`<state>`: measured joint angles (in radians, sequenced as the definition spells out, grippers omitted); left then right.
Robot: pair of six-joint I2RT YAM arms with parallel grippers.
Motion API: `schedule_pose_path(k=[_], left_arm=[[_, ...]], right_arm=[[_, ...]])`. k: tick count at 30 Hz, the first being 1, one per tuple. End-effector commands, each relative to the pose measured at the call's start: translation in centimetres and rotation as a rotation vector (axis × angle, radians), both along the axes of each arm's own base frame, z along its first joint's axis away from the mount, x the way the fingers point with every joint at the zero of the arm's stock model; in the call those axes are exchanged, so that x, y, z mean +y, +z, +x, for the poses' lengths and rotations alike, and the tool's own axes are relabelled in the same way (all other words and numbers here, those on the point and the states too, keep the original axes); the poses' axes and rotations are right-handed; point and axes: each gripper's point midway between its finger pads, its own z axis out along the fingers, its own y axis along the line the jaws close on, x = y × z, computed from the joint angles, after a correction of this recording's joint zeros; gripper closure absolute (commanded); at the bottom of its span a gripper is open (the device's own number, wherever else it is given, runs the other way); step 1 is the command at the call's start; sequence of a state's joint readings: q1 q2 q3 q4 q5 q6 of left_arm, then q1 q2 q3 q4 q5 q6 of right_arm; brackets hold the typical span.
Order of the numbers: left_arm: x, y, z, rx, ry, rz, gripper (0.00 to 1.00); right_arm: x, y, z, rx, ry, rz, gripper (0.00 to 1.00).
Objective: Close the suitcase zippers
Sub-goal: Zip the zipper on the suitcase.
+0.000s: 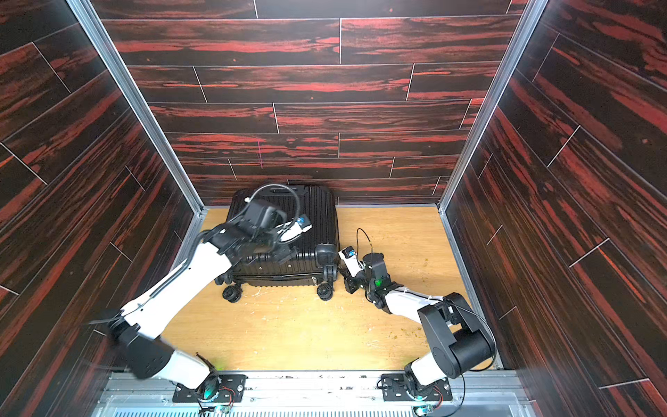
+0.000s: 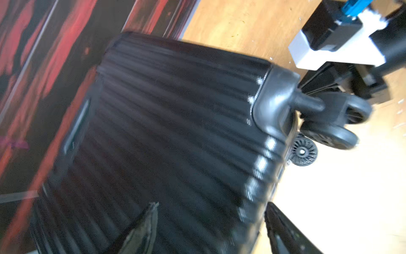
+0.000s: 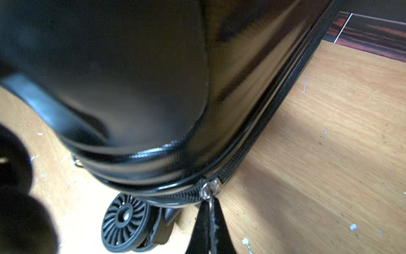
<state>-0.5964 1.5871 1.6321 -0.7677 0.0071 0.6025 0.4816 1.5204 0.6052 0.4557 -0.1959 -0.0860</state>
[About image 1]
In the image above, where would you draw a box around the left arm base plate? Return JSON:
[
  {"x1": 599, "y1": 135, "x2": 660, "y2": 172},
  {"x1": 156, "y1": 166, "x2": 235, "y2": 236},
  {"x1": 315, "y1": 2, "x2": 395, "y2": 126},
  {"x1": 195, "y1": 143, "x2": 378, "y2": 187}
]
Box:
[{"x1": 172, "y1": 374, "x2": 248, "y2": 405}]

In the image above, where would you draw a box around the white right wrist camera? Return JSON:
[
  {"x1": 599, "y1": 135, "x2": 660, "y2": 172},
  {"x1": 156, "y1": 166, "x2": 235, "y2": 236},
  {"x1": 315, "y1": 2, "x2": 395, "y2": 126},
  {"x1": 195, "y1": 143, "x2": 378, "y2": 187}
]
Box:
[{"x1": 339, "y1": 246, "x2": 364, "y2": 278}]

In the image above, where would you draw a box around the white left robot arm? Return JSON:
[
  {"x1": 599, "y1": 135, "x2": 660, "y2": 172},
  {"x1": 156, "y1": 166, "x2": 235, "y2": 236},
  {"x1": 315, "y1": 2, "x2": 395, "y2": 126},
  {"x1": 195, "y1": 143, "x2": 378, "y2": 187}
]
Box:
[{"x1": 109, "y1": 223, "x2": 303, "y2": 399}]

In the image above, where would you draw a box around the black hard-shell suitcase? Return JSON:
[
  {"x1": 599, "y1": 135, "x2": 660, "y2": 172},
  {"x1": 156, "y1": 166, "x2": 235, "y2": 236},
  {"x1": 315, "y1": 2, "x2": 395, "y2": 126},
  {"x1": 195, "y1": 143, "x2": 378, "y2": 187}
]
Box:
[{"x1": 215, "y1": 184, "x2": 340, "y2": 303}]

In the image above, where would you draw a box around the aluminium front rail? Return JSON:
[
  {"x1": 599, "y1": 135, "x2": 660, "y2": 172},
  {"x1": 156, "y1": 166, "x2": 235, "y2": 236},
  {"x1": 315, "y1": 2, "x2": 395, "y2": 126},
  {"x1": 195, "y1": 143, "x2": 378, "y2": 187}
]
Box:
[{"x1": 93, "y1": 370, "x2": 538, "y2": 416}]

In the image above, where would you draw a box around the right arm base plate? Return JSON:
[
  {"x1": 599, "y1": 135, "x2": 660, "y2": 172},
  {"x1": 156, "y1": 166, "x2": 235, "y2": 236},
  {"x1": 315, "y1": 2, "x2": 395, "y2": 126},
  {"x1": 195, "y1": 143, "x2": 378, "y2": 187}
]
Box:
[{"x1": 376, "y1": 372, "x2": 453, "y2": 402}]

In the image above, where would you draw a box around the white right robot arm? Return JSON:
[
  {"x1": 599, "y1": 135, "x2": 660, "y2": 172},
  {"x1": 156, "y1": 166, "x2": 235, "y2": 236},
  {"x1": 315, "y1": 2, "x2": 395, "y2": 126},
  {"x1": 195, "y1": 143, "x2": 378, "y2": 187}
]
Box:
[{"x1": 339, "y1": 247, "x2": 497, "y2": 400}]

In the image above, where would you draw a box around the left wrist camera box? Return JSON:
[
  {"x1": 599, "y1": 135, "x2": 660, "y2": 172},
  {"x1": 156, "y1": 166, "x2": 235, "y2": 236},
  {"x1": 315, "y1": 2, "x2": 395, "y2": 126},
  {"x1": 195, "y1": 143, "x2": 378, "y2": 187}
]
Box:
[{"x1": 238, "y1": 200, "x2": 278, "y2": 231}]

